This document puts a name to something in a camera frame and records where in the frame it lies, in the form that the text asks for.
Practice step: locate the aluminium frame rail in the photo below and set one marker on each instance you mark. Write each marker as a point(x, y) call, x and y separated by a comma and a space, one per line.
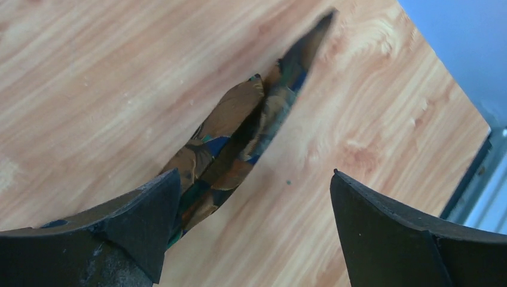
point(479, 200)

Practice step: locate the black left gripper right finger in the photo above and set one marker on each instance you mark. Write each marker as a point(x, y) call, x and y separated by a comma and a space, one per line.
point(387, 243)

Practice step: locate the dark patterned necktie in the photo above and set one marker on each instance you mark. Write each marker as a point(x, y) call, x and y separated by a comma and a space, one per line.
point(228, 143)

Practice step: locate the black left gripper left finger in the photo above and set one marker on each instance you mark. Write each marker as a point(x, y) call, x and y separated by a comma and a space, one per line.
point(121, 242)

